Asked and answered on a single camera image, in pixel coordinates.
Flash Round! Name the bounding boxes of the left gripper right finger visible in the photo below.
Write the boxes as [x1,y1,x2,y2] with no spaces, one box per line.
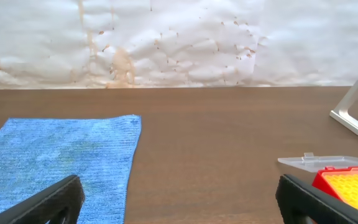
[275,174,358,224]

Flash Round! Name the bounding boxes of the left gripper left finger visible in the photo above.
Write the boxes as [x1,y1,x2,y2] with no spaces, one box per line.
[0,174,86,224]

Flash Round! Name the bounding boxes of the blue cloth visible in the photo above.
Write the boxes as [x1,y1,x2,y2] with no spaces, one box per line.
[0,114,142,224]

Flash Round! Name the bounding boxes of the red and yellow tip box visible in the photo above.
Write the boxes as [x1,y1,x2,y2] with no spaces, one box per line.
[277,152,358,219]

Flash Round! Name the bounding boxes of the white and blue stand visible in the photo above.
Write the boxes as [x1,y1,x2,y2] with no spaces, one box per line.
[329,54,358,150]

